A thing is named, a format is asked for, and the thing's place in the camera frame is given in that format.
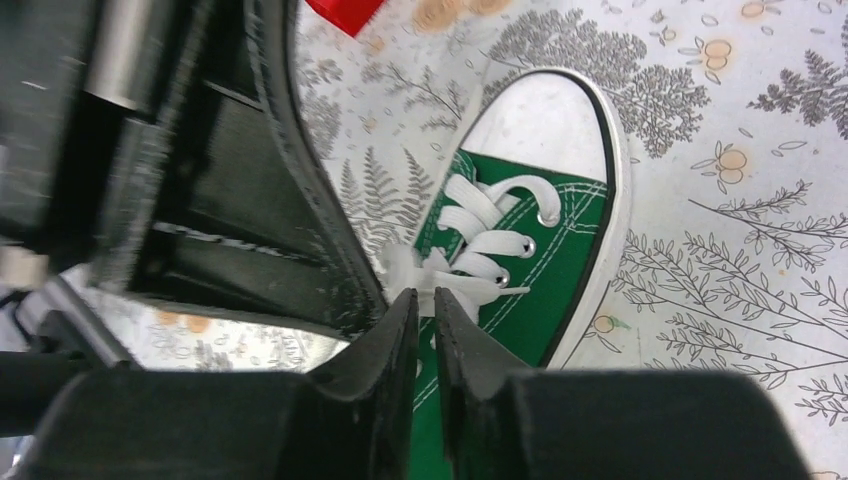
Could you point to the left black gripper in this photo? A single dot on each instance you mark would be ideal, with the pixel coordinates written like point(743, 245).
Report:
point(92, 93)

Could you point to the white shoelace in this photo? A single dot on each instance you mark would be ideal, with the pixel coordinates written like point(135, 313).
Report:
point(471, 274)

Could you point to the green white sneaker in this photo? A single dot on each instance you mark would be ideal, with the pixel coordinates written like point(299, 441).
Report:
point(557, 124)

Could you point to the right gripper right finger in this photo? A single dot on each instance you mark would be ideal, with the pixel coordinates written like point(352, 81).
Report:
point(503, 419)

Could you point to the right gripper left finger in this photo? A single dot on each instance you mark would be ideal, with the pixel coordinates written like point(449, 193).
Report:
point(350, 418)

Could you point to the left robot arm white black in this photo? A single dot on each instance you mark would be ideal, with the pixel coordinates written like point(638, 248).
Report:
point(58, 332)

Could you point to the floral patterned table mat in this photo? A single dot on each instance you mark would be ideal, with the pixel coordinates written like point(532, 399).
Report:
point(736, 117)

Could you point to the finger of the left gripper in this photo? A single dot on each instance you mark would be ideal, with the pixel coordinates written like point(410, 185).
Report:
point(217, 203)

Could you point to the red white brick block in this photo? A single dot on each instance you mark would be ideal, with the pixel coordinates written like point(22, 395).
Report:
point(349, 16)

